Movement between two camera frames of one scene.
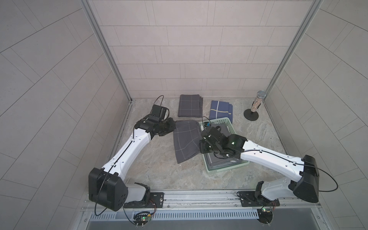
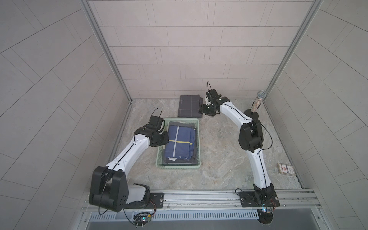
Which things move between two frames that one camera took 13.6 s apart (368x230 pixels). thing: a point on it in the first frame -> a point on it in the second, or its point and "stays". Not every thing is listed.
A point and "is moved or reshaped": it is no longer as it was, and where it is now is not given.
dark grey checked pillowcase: x=187 y=136 -> x=194 y=158
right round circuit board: x=265 y=216 stays
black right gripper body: x=205 y=146 -> x=210 y=109
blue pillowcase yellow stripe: x=221 y=109 is moved or reshaped
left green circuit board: x=141 y=218 stays
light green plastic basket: x=213 y=164 -> x=159 y=156
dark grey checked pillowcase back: x=190 y=106 stays
